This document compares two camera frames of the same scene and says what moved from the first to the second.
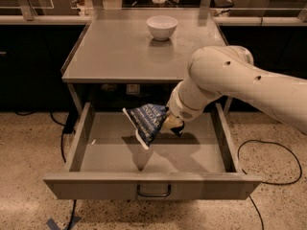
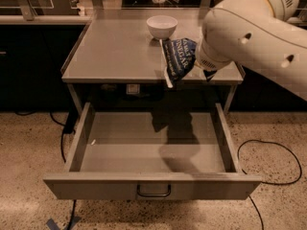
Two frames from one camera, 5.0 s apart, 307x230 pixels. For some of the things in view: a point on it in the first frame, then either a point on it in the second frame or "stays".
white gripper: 177,111 -> 207,62
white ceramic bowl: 161,27 stays
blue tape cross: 54,226 stays
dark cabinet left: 32,59 stays
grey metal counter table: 115,46 stays
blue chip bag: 146,119 -> 179,57
